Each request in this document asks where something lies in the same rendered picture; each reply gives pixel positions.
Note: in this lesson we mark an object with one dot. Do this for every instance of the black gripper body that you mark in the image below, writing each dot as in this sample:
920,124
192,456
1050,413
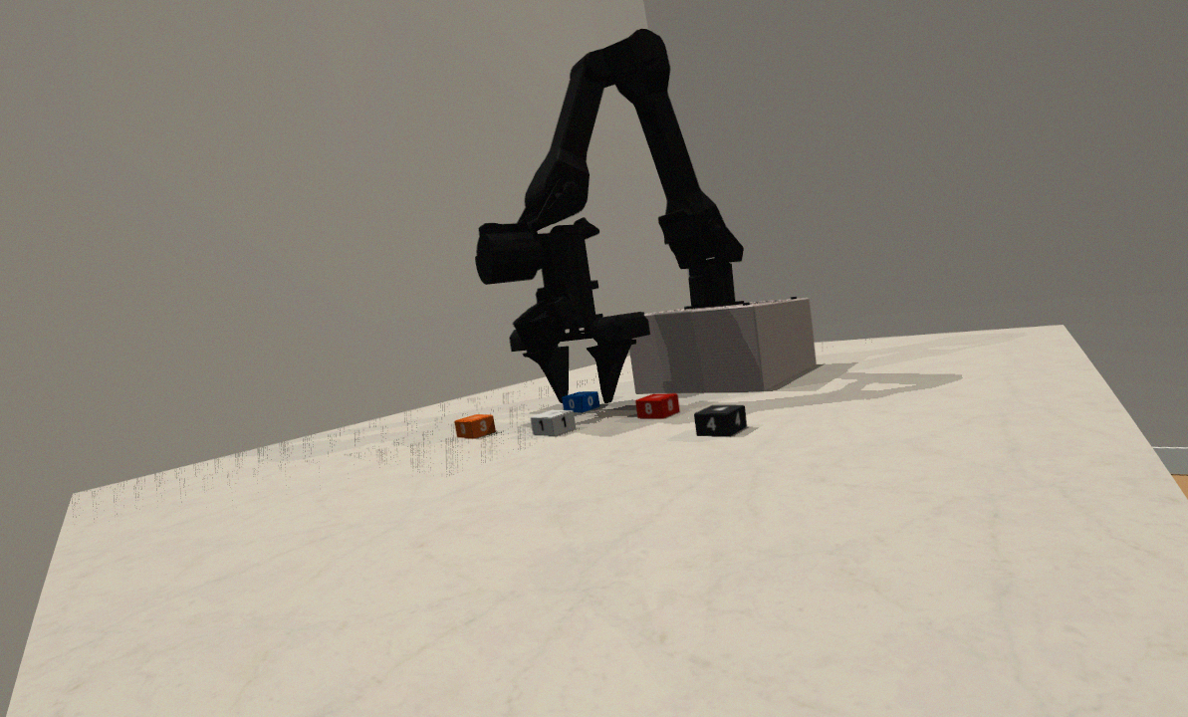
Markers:
604,330

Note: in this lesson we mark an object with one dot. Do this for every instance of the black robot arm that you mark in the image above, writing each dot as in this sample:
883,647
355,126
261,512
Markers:
692,227

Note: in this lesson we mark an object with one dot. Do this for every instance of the red block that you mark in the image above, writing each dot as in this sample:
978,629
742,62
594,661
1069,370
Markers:
657,406

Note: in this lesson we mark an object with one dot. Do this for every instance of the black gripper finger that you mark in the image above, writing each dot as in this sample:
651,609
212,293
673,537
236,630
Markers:
609,362
555,365

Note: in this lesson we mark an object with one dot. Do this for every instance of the orange block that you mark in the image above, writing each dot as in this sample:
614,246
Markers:
475,426

